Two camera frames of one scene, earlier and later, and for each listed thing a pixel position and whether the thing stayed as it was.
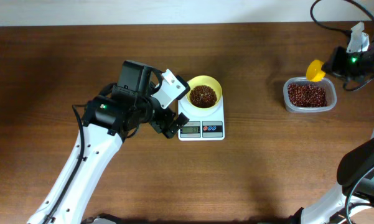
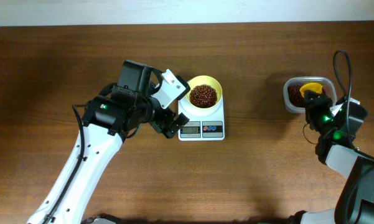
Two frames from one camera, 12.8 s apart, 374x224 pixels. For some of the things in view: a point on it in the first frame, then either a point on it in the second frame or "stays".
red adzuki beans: [307, 95] stays
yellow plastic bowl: [205, 92] stays
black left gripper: [167, 115] stays
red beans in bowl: [203, 96] stays
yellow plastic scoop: [314, 72] -> [316, 87]
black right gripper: [333, 66] -> [313, 106]
